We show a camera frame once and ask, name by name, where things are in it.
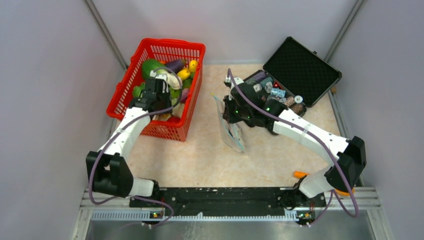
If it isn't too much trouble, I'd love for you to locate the clear zip top bag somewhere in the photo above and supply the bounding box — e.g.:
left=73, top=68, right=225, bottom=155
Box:
left=210, top=92, right=246, bottom=153

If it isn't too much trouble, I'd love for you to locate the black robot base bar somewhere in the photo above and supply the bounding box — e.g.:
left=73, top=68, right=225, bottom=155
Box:
left=152, top=187, right=327, bottom=217

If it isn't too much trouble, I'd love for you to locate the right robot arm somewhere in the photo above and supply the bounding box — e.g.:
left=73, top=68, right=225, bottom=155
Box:
left=222, top=79, right=366, bottom=206

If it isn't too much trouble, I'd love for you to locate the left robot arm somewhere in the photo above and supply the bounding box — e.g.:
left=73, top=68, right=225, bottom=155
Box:
left=86, top=74, right=172, bottom=207

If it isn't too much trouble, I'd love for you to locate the green bok choy toy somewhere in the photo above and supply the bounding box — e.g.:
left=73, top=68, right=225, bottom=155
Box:
left=141, top=58, right=181, bottom=90

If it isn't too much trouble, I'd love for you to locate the yellow lemon toy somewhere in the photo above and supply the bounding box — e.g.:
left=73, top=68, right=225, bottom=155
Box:
left=177, top=67, right=191, bottom=81

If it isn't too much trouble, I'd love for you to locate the purple eggplant toy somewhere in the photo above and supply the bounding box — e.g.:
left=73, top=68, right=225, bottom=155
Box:
left=164, top=58, right=187, bottom=74

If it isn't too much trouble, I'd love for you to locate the red plastic basket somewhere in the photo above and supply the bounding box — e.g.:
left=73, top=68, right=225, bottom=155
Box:
left=106, top=38, right=206, bottom=142

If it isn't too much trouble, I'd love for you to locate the black poker chip case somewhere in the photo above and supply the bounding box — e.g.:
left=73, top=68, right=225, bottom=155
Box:
left=230, top=36, right=342, bottom=116

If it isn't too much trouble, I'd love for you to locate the orange toy carrot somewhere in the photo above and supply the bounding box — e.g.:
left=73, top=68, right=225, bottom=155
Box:
left=293, top=171, right=350, bottom=197

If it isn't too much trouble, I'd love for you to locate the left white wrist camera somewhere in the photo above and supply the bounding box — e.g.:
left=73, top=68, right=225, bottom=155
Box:
left=150, top=70, right=168, bottom=82

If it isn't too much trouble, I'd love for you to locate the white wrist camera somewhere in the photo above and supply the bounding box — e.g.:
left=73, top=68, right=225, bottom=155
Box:
left=223, top=75, right=244, bottom=91
left=150, top=70, right=168, bottom=82

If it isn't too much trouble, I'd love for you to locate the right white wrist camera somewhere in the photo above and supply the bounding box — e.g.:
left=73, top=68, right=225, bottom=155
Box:
left=223, top=75, right=244, bottom=91

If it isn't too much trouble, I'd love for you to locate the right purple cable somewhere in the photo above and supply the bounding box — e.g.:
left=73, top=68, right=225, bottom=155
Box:
left=226, top=68, right=360, bottom=228

